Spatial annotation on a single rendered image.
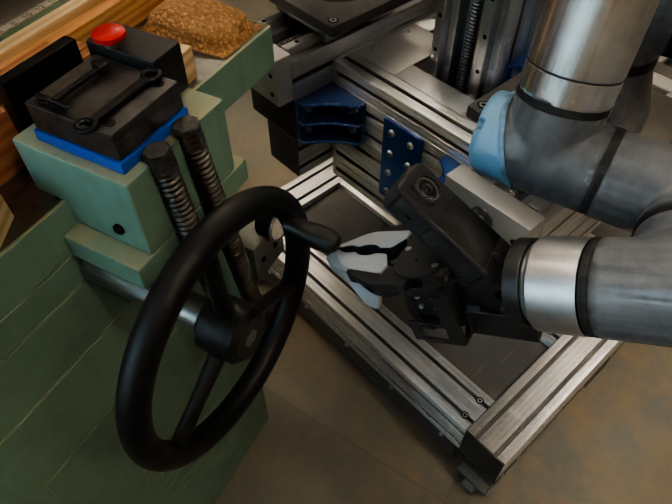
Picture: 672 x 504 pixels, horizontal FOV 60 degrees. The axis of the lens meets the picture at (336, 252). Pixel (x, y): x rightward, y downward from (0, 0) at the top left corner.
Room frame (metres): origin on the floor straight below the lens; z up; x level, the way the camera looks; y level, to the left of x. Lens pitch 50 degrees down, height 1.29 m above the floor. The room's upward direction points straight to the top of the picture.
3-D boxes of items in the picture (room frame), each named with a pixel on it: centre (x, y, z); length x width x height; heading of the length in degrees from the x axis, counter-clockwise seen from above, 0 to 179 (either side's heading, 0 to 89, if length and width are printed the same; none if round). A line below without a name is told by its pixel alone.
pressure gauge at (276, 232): (0.60, 0.10, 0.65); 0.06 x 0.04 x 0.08; 152
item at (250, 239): (0.64, 0.16, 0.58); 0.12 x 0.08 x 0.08; 62
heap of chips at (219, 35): (0.71, 0.18, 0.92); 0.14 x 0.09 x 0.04; 62
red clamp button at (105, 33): (0.49, 0.20, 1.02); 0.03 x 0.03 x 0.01
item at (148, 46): (0.45, 0.20, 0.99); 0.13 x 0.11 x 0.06; 152
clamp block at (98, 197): (0.45, 0.20, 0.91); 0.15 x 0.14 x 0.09; 152
